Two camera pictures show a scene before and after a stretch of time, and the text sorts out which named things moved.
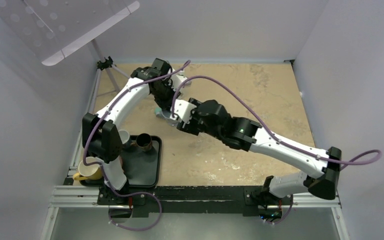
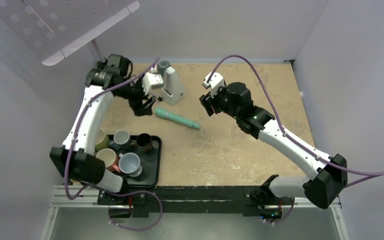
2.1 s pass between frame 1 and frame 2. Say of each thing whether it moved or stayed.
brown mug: stayed
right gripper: moved
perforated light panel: stayed
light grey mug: moved
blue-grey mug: stayed
